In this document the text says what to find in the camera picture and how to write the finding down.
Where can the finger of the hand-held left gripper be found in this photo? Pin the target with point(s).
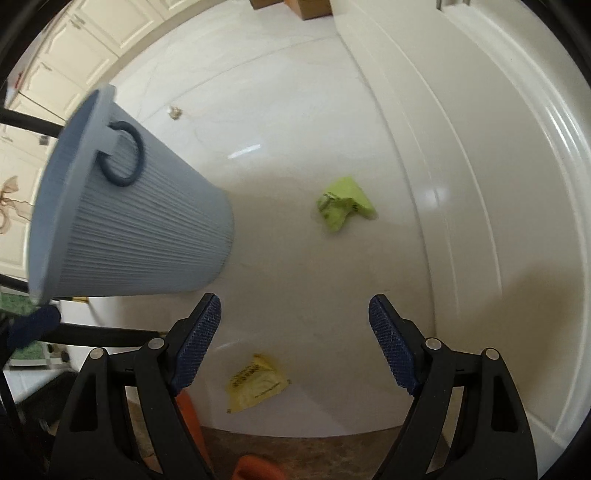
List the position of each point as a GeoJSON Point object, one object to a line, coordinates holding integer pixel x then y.
{"type": "Point", "coordinates": [32, 327]}

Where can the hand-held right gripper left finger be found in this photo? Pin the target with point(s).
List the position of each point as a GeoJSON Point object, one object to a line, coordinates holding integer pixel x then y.
{"type": "Point", "coordinates": [198, 341]}

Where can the white panel door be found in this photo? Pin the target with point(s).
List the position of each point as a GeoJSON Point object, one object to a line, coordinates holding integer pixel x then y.
{"type": "Point", "coordinates": [485, 184]}

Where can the blue ribbed waste bin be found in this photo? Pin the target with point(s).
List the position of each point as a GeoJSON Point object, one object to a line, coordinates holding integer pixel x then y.
{"type": "Point", "coordinates": [138, 230]}

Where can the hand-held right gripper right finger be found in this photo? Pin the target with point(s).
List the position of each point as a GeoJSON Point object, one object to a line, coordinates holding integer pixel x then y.
{"type": "Point", "coordinates": [390, 344]}

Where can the lime green snack packet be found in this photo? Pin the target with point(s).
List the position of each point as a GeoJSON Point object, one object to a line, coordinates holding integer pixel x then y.
{"type": "Point", "coordinates": [344, 203]}

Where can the small cardboard box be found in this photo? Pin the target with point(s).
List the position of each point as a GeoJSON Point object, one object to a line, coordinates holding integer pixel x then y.
{"type": "Point", "coordinates": [268, 3]}

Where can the round orange table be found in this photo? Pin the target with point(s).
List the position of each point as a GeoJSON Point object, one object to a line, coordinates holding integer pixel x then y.
{"type": "Point", "coordinates": [258, 468]}

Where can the yellow packet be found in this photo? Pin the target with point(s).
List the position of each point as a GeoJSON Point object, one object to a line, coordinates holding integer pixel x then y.
{"type": "Point", "coordinates": [254, 383]}

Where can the large cardboard box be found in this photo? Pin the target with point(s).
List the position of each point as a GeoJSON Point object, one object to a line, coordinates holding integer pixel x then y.
{"type": "Point", "coordinates": [307, 8]}

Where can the green patterned floor mat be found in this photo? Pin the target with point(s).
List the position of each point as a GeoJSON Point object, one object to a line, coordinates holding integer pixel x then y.
{"type": "Point", "coordinates": [27, 353]}

